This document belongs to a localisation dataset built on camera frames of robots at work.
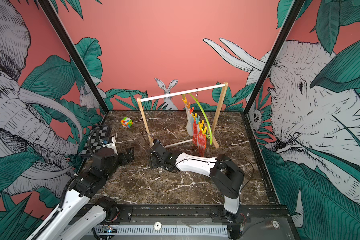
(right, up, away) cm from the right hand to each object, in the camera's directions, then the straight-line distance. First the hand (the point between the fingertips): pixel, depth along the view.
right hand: (152, 158), depth 84 cm
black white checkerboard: (-40, +6, +12) cm, 43 cm away
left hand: (-10, +7, -9) cm, 16 cm away
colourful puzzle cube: (-24, +21, +23) cm, 39 cm away
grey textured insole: (+22, +16, +12) cm, 30 cm away
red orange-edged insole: (+28, +9, -2) cm, 30 cm away
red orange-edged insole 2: (+25, +14, +7) cm, 29 cm away
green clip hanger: (+28, +17, -9) cm, 34 cm away
